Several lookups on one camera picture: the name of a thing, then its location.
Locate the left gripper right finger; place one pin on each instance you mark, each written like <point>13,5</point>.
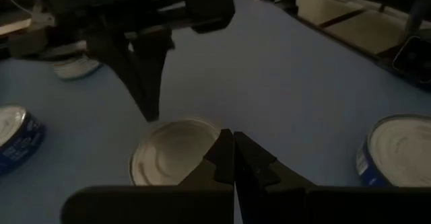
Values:
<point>286,204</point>

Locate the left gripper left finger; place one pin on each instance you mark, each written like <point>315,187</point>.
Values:
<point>188,204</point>

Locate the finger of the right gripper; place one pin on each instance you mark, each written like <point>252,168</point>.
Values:
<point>116,62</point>
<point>153,69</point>

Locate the dark blue label tuna can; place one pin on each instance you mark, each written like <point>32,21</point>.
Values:
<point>397,150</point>
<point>168,153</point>

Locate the blue fish print can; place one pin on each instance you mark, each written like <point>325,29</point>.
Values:
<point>17,140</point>

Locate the teal yellowfin tuna can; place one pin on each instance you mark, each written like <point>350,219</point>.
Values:
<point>75,67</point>

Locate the blue table mat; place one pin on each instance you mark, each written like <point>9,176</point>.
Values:
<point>269,82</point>

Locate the black blocky device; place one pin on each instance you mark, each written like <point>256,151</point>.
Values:
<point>412,59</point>

